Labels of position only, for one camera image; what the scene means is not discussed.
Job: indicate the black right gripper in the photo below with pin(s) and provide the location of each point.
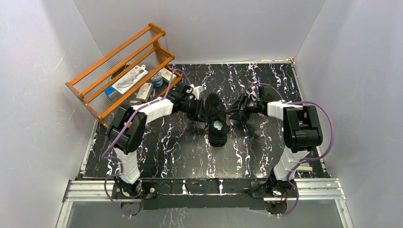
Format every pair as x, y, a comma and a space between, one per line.
242, 114

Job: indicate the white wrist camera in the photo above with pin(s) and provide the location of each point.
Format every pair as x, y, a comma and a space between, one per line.
252, 94
196, 91

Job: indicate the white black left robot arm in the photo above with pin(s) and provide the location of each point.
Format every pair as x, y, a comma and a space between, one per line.
128, 126

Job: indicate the beige rectangular box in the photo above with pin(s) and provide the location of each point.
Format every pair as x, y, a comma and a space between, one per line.
144, 92

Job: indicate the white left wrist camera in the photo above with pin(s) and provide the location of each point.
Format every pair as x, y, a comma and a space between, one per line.
196, 91

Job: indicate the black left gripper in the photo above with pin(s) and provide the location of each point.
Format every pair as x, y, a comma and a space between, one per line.
198, 109

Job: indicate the black mesh shoe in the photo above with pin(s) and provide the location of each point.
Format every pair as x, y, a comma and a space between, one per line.
214, 98

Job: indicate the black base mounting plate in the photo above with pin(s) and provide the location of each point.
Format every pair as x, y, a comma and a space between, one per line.
264, 193

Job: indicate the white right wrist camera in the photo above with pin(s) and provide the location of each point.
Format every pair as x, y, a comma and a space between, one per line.
252, 94

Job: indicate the blue tape roll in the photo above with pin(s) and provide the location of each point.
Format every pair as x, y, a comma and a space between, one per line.
157, 80

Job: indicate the aluminium frame rail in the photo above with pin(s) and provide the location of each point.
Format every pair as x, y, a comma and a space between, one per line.
308, 188

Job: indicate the small grey block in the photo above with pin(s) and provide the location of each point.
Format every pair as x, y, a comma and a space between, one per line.
135, 102

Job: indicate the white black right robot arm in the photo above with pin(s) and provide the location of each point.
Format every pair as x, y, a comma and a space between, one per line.
301, 132

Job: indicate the blue eraser block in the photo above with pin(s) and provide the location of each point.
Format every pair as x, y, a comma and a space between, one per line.
111, 93

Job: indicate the white ruler set package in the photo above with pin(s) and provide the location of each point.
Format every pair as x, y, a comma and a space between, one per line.
131, 78

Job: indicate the orange wooden shelf rack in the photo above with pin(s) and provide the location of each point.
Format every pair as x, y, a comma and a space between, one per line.
143, 49

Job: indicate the small green white box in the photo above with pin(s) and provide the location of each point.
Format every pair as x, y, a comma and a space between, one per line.
167, 75

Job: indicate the beige plastic clip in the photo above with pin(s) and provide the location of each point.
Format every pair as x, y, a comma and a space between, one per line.
304, 169

